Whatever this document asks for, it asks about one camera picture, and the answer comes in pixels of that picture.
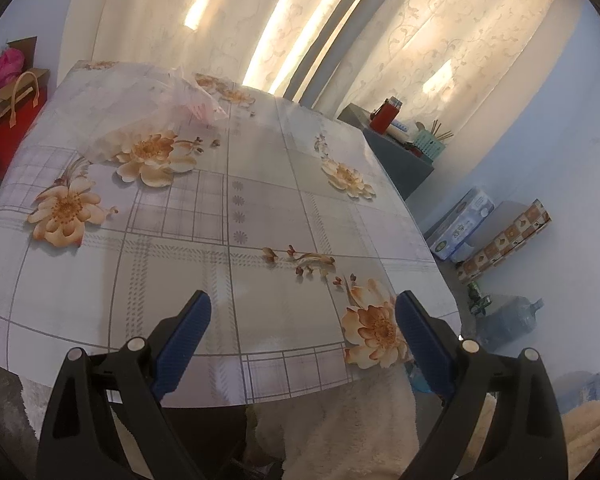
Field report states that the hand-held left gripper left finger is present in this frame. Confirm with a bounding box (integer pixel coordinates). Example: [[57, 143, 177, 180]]
[[36, 290, 214, 480]]

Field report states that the red thermos bottle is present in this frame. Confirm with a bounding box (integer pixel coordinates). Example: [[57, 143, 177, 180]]
[[370, 97, 402, 134]]

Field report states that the red gift bag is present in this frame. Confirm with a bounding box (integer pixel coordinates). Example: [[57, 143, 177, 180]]
[[0, 70, 49, 182]]

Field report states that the teal holder with sticks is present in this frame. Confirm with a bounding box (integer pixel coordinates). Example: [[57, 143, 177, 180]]
[[411, 119, 455, 162]]

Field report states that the cream patterned curtain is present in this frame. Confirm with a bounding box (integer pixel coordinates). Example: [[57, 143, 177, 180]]
[[312, 0, 573, 161], [70, 0, 376, 98]]

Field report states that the person's white fleece clothing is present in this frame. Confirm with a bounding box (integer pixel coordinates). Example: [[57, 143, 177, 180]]
[[245, 375, 600, 480]]

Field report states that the blue water jug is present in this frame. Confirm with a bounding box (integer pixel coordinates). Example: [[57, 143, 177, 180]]
[[474, 297, 547, 352]]

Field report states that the white bottle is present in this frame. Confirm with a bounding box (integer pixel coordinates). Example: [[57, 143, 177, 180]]
[[386, 120, 417, 145]]

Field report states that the long patterned box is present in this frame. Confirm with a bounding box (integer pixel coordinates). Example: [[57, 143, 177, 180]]
[[454, 198, 552, 282]]

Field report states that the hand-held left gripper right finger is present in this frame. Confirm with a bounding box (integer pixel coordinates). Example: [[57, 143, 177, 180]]
[[395, 290, 569, 480]]

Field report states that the grey cabinet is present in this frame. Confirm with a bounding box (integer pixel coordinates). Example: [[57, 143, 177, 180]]
[[336, 102, 437, 202]]

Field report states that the clear plastic bag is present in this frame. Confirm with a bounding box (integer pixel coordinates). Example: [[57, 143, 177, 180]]
[[81, 66, 229, 164]]

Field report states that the blue white carton box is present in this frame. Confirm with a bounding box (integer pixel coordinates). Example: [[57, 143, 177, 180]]
[[426, 186, 497, 262]]

